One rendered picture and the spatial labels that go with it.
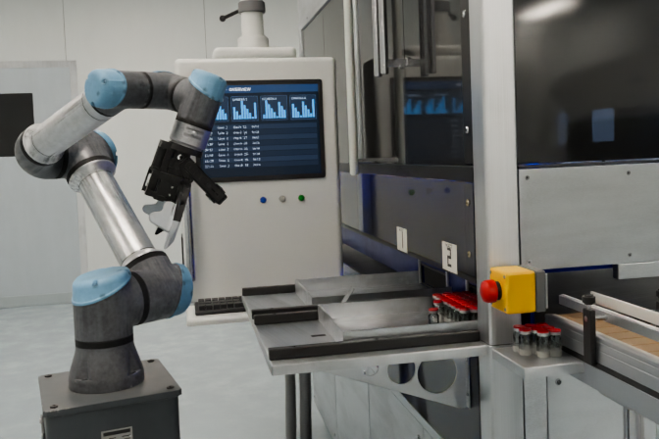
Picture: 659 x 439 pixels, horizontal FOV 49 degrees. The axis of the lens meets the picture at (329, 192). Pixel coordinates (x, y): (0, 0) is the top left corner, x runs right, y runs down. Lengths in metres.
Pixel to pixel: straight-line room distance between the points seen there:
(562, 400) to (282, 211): 1.12
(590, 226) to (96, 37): 5.89
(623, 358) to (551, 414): 0.31
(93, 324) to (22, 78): 5.53
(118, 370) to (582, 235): 0.94
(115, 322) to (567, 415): 0.90
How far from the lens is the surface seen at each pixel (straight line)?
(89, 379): 1.56
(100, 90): 1.44
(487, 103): 1.35
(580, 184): 1.43
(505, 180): 1.36
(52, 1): 7.03
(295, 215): 2.28
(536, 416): 1.47
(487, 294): 1.29
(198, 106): 1.45
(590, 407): 1.52
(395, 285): 1.99
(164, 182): 1.46
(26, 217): 6.94
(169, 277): 1.62
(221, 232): 2.26
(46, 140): 1.67
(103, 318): 1.53
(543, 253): 1.40
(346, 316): 1.63
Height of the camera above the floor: 1.24
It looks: 3 degrees down
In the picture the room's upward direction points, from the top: 2 degrees counter-clockwise
